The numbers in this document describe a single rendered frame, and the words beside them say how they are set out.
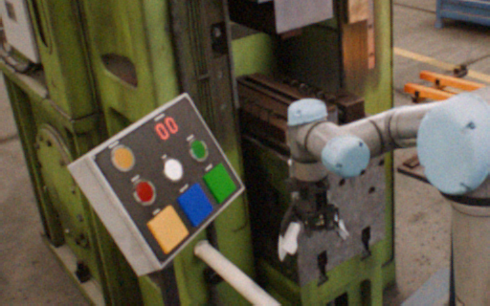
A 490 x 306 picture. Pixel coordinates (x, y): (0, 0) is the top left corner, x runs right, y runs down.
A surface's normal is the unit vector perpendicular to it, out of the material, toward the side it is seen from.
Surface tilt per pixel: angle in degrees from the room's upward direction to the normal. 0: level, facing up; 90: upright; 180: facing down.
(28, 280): 0
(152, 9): 90
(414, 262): 0
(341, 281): 90
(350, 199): 90
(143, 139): 60
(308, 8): 90
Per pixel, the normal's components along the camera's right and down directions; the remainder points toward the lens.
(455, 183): -0.85, 0.13
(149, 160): 0.75, -0.35
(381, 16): 0.63, 0.27
